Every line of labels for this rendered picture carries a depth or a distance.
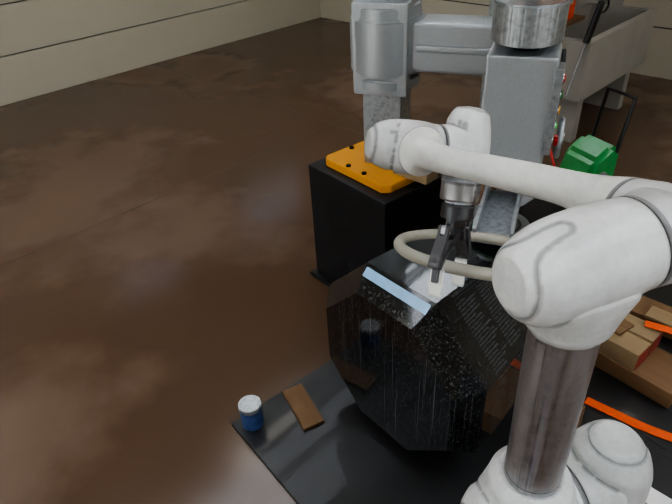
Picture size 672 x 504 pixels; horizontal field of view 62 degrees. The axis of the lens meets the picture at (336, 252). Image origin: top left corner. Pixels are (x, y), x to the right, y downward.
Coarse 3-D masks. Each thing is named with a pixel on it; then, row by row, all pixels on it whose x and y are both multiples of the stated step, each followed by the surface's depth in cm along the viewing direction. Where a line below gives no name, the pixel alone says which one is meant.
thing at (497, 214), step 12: (492, 192) 199; (504, 192) 199; (480, 204) 184; (492, 204) 192; (504, 204) 192; (516, 204) 183; (480, 216) 180; (492, 216) 185; (504, 216) 185; (516, 216) 176; (480, 228) 179; (492, 228) 179; (504, 228) 179
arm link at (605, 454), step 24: (576, 432) 113; (600, 432) 109; (624, 432) 110; (576, 456) 110; (600, 456) 106; (624, 456) 105; (648, 456) 107; (600, 480) 106; (624, 480) 104; (648, 480) 106
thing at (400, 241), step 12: (396, 240) 151; (408, 240) 160; (480, 240) 172; (492, 240) 171; (504, 240) 169; (408, 252) 140; (420, 252) 138; (420, 264) 137; (444, 264) 132; (456, 264) 131; (468, 264) 130; (468, 276) 130; (480, 276) 128
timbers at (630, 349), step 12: (636, 324) 266; (612, 336) 260; (624, 336) 260; (636, 336) 259; (648, 336) 259; (660, 336) 262; (600, 348) 264; (612, 348) 259; (624, 348) 254; (636, 348) 253; (648, 348) 255; (624, 360) 256; (636, 360) 251
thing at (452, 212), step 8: (448, 208) 127; (456, 208) 126; (464, 208) 126; (472, 208) 127; (448, 216) 127; (456, 216) 127; (464, 216) 127; (472, 216) 128; (448, 224) 128; (456, 224) 128; (464, 224) 132
